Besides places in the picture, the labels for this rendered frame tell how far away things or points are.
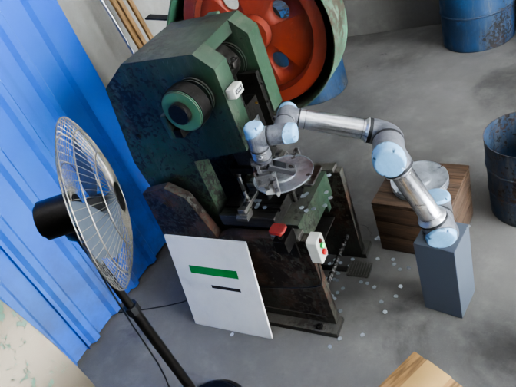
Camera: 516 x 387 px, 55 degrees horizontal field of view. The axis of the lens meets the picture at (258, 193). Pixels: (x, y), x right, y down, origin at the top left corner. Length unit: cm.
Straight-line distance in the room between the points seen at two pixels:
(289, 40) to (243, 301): 130
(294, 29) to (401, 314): 146
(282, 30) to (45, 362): 174
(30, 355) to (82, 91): 214
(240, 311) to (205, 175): 78
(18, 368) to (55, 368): 7
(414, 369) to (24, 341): 143
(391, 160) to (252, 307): 117
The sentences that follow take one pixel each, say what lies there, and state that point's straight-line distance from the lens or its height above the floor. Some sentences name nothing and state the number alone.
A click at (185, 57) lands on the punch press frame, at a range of 192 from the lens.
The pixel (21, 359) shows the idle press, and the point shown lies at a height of 145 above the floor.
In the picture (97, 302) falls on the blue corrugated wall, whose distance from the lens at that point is 320.
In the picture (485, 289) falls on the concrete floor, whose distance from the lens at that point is 269.
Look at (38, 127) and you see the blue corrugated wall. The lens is 287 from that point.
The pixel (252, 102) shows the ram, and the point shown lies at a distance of 218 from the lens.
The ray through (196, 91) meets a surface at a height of 139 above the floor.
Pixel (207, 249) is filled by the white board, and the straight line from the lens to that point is 250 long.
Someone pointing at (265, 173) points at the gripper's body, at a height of 102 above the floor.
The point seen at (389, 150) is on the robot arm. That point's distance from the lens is 178.
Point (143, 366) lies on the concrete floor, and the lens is 295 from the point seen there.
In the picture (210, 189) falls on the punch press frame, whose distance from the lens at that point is 234.
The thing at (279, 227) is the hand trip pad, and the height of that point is 76.
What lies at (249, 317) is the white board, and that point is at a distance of 267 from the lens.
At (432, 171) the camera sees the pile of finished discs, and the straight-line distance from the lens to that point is 276.
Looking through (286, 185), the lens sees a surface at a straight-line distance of 224.
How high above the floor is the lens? 208
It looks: 35 degrees down
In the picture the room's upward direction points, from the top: 22 degrees counter-clockwise
